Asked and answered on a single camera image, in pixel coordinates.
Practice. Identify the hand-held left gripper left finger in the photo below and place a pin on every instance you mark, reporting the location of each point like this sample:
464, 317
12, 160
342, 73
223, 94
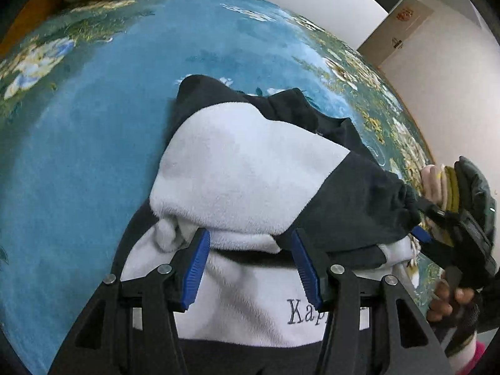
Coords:
195, 269

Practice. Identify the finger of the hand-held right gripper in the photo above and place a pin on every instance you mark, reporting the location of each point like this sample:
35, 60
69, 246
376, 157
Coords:
420, 233
427, 207

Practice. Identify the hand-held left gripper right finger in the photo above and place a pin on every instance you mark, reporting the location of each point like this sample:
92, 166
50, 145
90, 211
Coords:
306, 269

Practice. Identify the dark grey white fleece jacket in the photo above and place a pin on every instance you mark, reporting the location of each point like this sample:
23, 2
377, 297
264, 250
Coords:
242, 156

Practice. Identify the person's right forearm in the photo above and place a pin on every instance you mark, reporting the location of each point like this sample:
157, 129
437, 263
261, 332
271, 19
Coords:
486, 308

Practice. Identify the person's right hand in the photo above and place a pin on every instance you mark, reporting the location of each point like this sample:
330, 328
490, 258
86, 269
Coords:
432, 183

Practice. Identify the blue floral bed blanket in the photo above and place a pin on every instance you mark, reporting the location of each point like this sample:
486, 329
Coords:
78, 164

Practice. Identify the beige door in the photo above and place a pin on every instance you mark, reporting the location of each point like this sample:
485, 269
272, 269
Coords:
416, 21

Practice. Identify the red door decoration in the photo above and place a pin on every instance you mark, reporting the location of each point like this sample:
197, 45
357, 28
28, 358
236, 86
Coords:
404, 15

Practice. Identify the carved wooden headboard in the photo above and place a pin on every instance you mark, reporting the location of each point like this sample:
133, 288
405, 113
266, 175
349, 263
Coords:
27, 23

